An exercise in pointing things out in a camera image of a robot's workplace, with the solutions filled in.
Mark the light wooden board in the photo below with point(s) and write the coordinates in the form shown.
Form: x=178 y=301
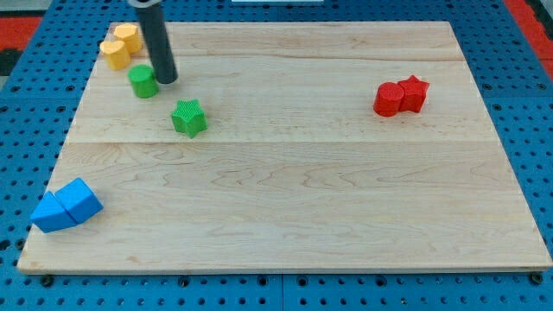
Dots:
x=295 y=173

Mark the green cylinder block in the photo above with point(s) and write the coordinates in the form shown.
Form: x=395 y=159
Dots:
x=143 y=81

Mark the blue triangle block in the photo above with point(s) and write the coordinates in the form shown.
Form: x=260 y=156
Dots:
x=50 y=215

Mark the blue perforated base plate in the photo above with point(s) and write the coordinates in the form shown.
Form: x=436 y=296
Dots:
x=43 y=91

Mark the yellow hexagon block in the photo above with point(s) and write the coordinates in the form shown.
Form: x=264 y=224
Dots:
x=129 y=34

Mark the yellow heart block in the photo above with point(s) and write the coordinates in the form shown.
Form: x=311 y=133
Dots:
x=116 y=54

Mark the red star block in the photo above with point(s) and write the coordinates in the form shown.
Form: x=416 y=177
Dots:
x=415 y=93

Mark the green star block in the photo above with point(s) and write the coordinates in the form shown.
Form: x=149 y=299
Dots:
x=189 y=118

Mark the red cylinder block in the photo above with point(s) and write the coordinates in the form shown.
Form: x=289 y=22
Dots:
x=388 y=99

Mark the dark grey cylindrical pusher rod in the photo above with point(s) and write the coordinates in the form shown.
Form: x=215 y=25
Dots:
x=152 y=23

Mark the blue cube block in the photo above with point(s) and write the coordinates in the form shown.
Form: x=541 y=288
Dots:
x=79 y=201

